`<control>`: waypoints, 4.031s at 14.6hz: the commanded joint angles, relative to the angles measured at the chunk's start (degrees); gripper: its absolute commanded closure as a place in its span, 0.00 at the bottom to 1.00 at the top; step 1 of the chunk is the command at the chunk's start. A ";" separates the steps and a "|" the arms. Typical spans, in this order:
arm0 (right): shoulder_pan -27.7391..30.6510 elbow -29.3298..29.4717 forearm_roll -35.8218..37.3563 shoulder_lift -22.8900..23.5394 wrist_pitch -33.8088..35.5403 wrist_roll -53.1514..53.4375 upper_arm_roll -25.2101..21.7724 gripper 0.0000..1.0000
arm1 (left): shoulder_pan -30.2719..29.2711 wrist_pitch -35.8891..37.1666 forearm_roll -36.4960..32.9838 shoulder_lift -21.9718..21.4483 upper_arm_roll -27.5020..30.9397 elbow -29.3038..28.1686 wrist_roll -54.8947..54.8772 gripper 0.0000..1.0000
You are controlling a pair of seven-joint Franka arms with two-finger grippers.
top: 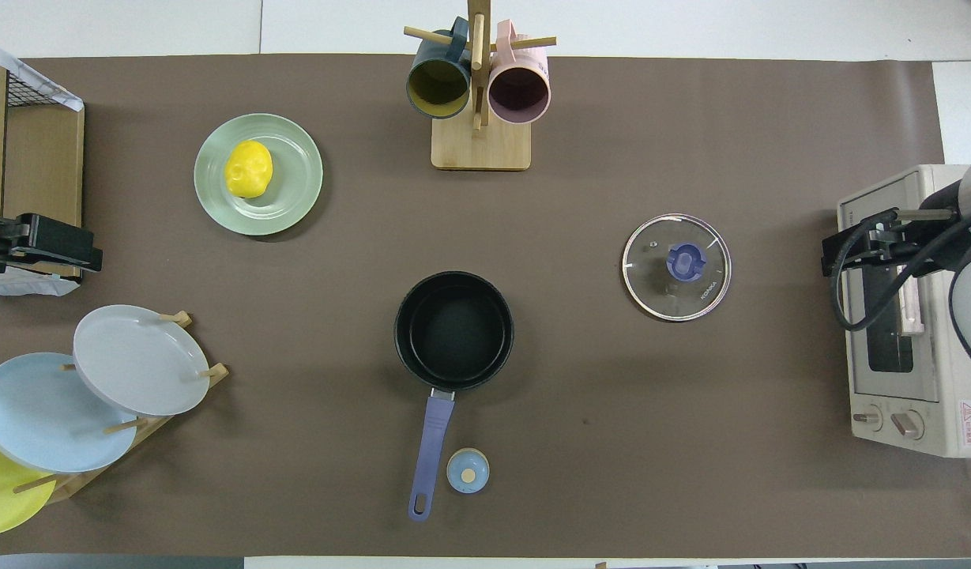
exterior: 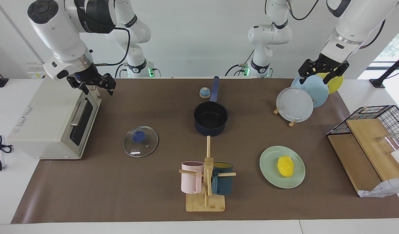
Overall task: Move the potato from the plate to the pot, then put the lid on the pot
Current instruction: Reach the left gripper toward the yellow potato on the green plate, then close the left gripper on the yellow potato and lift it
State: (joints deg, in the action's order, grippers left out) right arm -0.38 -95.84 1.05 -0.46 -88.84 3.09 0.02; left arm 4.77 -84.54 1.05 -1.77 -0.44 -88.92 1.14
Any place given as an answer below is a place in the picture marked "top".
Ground light blue plate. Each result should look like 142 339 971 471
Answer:
0 352 138 474

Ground black wire basket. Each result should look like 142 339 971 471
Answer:
5 67 69 109

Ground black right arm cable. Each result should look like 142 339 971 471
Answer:
830 209 971 333

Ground wooden shelf rack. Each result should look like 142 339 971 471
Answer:
0 59 85 279

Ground white crumpled cloth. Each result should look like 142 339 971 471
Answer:
0 38 85 112

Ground brown table mat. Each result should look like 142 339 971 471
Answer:
0 54 971 558

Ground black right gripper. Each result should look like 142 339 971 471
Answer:
821 207 960 277

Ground wooden mug tree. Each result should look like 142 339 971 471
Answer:
404 0 557 171

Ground yellow lemon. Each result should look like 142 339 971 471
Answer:
224 140 274 199

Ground glass lid blue knob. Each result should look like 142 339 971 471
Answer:
621 213 732 322

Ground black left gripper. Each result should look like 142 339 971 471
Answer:
0 213 103 276

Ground dark teal mug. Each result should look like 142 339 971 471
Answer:
406 17 472 120

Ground grey plate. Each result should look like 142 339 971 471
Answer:
73 305 211 417

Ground green plate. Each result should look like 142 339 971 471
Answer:
194 113 324 237

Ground wooden plate rack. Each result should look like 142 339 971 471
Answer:
11 311 230 505

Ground beige toaster oven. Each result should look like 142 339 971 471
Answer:
837 164 971 458

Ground pink mug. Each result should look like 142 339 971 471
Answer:
487 20 551 125

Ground dark pot blue handle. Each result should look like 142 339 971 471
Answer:
393 271 515 522

